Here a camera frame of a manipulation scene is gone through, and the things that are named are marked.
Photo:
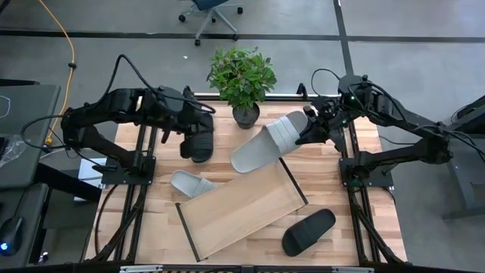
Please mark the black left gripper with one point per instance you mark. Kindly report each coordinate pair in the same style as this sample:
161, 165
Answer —
185, 110

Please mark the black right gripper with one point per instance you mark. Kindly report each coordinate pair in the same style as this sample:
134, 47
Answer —
331, 115

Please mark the black slide sandal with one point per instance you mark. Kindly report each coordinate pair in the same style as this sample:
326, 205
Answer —
307, 233
202, 148

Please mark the grey slide sandal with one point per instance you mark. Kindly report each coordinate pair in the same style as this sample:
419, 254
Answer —
257, 148
187, 182

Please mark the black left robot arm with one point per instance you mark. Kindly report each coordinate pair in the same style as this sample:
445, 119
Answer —
113, 102

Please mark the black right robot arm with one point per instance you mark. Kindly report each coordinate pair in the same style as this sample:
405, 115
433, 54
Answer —
401, 151

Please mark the black table clamp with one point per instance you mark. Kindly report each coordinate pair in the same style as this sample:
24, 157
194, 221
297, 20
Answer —
302, 91
186, 92

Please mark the leafy tree in black pot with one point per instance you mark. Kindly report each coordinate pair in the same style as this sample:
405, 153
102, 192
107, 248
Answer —
242, 76

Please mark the office chair with castors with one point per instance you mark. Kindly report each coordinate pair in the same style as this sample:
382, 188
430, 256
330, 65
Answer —
212, 17

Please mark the grey desk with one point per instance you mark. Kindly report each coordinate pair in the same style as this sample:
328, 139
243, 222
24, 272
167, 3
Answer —
26, 132
22, 204

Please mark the grey side table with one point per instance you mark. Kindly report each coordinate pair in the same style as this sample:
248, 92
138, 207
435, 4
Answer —
466, 170

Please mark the black flat device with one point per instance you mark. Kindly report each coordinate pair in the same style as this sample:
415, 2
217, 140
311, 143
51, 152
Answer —
471, 113

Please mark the clear plastic bag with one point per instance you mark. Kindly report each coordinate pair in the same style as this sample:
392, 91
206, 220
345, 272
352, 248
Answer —
13, 148

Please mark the black computer mouse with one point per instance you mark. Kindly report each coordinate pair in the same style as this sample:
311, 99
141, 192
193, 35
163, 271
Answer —
10, 235

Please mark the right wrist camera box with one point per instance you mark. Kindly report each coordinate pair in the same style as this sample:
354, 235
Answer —
310, 113

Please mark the black metal table frame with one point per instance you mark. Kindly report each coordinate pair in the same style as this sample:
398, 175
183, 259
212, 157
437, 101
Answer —
284, 98

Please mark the silver bracket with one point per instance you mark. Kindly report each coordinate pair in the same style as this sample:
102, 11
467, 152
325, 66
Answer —
140, 269
352, 270

